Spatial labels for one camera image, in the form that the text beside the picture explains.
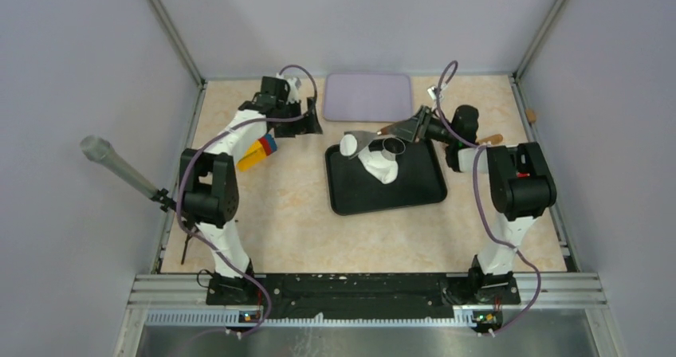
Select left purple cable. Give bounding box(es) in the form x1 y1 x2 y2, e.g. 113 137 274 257
175 64 319 339

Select metal scraper wooden handle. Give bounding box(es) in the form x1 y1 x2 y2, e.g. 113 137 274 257
343 124 398 159

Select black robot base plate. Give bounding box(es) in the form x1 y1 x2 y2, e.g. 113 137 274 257
206 273 521 321

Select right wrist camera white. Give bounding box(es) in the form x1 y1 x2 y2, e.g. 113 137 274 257
427 85 443 102

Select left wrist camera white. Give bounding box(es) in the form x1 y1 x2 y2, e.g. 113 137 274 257
285 76 301 104

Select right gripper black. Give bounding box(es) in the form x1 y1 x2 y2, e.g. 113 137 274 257
387 106 458 146

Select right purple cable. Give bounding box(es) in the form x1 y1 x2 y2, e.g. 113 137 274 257
433 60 543 338

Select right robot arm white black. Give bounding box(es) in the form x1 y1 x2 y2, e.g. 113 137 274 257
381 105 556 304

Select round cut dough wrapper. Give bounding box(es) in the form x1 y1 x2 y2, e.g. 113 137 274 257
340 133 359 158

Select wooden dough roller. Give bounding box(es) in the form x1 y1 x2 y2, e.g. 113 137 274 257
477 134 504 146

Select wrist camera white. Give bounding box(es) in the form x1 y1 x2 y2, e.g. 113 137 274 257
427 85 443 102
285 76 301 104

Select small wooden cork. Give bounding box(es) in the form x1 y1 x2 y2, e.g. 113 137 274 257
525 108 537 124

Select lilac rectangular tray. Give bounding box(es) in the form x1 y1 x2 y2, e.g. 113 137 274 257
323 73 414 123

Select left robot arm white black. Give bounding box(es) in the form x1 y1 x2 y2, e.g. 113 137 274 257
175 73 322 304

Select clear glass cup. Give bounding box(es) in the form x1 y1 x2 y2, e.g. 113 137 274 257
381 137 406 159

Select grey microphone on tripod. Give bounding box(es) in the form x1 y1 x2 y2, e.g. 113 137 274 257
79 135 199 266

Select yellow red blue toy block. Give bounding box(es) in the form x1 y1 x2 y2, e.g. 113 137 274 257
237 133 277 171

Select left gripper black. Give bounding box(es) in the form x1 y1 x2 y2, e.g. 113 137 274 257
274 96 321 138

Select purple cable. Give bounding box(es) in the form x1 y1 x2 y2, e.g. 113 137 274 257
175 64 319 339
433 60 543 338

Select black baking tray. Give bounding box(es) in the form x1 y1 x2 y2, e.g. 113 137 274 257
324 140 448 216

